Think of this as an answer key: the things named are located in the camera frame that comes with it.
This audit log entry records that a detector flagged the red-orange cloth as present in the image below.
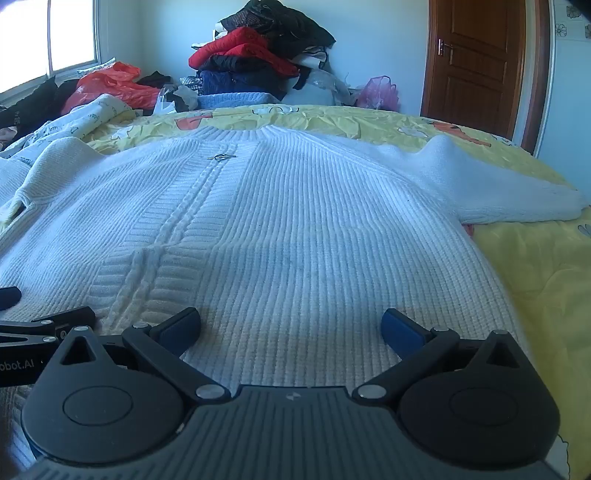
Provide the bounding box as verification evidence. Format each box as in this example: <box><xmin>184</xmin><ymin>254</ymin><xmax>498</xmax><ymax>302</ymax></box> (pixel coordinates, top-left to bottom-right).
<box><xmin>61</xmin><ymin>61</ymin><xmax>163</xmax><ymax>114</ymax></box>

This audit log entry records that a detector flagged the pink plastic bag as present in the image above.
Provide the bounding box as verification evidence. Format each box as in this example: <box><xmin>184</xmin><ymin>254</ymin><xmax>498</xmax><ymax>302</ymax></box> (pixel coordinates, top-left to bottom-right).
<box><xmin>355</xmin><ymin>75</ymin><xmax>400</xmax><ymax>112</ymax></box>

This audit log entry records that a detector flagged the red jacket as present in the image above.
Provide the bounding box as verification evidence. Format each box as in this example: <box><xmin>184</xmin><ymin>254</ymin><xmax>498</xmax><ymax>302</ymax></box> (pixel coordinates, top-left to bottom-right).
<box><xmin>188</xmin><ymin>26</ymin><xmax>302</xmax><ymax>78</ymax></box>

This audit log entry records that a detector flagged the light blue knit garment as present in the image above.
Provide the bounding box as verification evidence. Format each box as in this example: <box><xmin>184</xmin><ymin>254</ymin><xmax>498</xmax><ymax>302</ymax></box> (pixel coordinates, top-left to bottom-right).
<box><xmin>197</xmin><ymin>91</ymin><xmax>283</xmax><ymax>112</ymax></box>

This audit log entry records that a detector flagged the dark blue garment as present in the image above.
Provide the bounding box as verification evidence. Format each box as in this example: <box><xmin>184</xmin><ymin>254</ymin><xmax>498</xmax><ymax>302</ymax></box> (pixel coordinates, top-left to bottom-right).
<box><xmin>197</xmin><ymin>68</ymin><xmax>297</xmax><ymax>100</ymax></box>

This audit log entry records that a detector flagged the window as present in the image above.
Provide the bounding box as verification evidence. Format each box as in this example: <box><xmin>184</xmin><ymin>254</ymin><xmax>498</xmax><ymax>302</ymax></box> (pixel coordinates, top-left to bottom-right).
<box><xmin>0</xmin><ymin>0</ymin><xmax>101</xmax><ymax>94</ymax></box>

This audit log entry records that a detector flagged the white patterned blanket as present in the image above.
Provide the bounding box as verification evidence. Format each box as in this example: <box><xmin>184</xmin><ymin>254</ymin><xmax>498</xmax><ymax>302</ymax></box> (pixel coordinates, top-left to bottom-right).
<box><xmin>0</xmin><ymin>93</ymin><xmax>136</xmax><ymax>163</ymax></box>

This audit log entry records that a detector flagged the brown wooden door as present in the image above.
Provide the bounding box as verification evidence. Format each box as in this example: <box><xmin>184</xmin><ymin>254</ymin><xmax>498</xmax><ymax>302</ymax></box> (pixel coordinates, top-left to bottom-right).
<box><xmin>421</xmin><ymin>0</ymin><xmax>528</xmax><ymax>140</ymax></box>

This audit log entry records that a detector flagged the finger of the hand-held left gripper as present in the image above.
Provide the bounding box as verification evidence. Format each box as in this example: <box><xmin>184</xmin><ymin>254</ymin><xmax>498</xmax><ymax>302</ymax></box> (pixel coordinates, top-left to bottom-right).
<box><xmin>0</xmin><ymin>306</ymin><xmax>97</xmax><ymax>343</ymax></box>
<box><xmin>0</xmin><ymin>285</ymin><xmax>23</xmax><ymax>311</ymax></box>

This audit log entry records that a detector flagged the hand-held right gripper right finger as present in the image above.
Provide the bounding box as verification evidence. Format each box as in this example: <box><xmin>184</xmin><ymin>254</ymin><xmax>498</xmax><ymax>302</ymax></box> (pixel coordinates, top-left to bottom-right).
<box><xmin>352</xmin><ymin>308</ymin><xmax>533</xmax><ymax>408</ymax></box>

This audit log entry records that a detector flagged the brown door frame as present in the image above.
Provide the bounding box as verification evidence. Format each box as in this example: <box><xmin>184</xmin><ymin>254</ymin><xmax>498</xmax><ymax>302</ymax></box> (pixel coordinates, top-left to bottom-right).
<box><xmin>521</xmin><ymin>0</ymin><xmax>553</xmax><ymax>156</ymax></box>

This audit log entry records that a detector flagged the white plastic bag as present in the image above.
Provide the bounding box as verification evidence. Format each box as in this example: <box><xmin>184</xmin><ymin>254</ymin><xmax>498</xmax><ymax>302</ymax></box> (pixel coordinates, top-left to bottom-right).
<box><xmin>151</xmin><ymin>84</ymin><xmax>200</xmax><ymax>116</ymax></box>

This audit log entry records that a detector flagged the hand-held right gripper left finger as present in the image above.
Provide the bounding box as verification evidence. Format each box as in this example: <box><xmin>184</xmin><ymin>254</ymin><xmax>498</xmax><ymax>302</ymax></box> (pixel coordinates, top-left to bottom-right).
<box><xmin>58</xmin><ymin>307</ymin><xmax>232</xmax><ymax>408</ymax></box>

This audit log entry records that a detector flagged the grey plastic bag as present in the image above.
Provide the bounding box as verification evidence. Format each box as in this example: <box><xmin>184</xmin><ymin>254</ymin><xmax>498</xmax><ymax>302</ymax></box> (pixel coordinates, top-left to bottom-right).
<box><xmin>281</xmin><ymin>68</ymin><xmax>357</xmax><ymax>108</ymax></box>

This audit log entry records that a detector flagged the black garment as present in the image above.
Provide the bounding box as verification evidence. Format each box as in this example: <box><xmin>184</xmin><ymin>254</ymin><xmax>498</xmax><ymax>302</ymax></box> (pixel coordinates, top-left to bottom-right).
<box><xmin>220</xmin><ymin>0</ymin><xmax>337</xmax><ymax>51</ymax></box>

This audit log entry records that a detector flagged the dark clothes heap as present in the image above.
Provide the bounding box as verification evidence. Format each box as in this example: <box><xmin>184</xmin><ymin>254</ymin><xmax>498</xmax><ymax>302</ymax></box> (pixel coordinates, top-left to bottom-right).
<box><xmin>0</xmin><ymin>76</ymin><xmax>82</xmax><ymax>142</ymax></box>

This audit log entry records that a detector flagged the white knit sweater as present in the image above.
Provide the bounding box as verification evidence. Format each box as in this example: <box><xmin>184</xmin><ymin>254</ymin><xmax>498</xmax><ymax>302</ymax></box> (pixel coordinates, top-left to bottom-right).
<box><xmin>0</xmin><ymin>124</ymin><xmax>589</xmax><ymax>468</ymax></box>

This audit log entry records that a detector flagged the yellow printed bedsheet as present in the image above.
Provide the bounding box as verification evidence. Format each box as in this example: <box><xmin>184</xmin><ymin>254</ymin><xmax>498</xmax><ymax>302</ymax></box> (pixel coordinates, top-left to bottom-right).
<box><xmin>0</xmin><ymin>104</ymin><xmax>591</xmax><ymax>480</ymax></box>

